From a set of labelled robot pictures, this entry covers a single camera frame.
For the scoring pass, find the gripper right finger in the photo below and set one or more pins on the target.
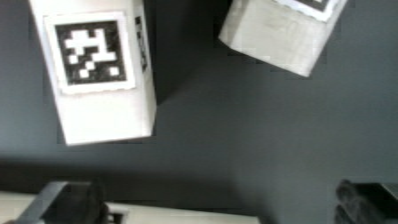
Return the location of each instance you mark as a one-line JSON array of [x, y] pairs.
[[367, 203]]

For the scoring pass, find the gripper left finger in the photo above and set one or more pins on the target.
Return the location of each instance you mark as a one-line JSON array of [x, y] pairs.
[[68, 204]]

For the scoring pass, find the white leg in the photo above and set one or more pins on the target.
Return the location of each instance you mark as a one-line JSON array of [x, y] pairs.
[[278, 30], [95, 43]]

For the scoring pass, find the white square table top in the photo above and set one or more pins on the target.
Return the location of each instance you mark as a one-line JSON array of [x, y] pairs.
[[130, 214]]

